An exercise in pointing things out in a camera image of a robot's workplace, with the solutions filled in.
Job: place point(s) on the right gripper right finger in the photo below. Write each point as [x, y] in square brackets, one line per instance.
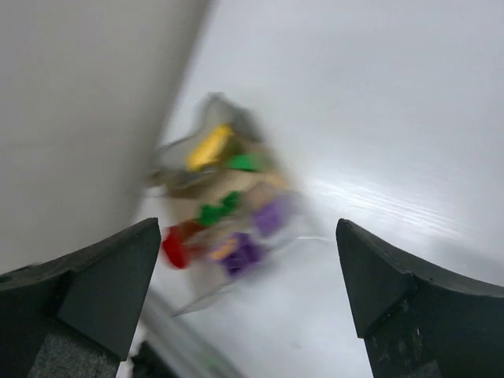
[416, 318]

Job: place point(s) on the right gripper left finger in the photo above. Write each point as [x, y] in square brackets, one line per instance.
[75, 316]

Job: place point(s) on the red lego brick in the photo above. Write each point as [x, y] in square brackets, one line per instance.
[178, 251]

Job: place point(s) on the small green lego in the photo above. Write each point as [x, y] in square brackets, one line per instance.
[211, 214]

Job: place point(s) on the purple rounded lego brick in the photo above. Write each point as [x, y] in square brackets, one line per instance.
[273, 216]

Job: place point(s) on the small purple square lego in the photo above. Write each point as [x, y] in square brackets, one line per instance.
[241, 252]

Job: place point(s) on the yellow long lego brick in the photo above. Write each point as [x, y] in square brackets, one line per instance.
[210, 148]

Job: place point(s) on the green long lego brick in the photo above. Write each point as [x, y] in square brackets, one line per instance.
[245, 162]

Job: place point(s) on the long clear plastic container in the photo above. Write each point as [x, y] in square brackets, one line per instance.
[177, 285]

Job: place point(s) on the small clear plastic container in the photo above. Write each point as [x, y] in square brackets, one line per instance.
[260, 244]

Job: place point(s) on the amber plastic container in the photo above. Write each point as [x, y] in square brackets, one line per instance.
[186, 191]

